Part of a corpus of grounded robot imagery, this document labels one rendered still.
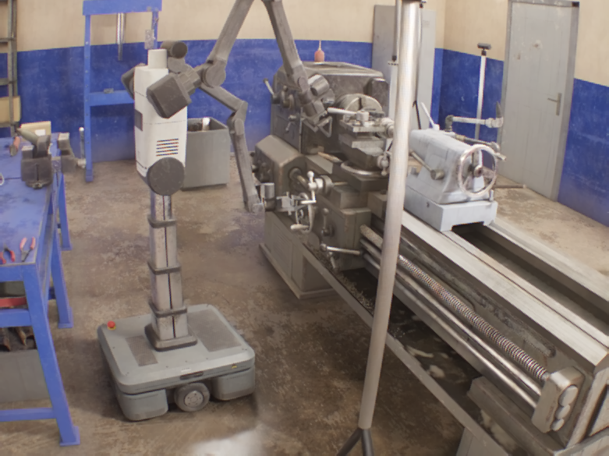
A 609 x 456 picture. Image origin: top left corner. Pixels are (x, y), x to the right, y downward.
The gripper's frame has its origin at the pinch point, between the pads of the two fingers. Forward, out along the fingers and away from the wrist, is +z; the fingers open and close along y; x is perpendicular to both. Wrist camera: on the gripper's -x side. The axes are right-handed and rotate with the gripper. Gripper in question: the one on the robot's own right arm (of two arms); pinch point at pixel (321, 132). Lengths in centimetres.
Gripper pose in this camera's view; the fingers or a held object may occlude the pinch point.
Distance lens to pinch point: 227.4
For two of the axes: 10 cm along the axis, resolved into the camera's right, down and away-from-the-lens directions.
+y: -5.1, -3.0, 8.0
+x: -7.7, 5.8, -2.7
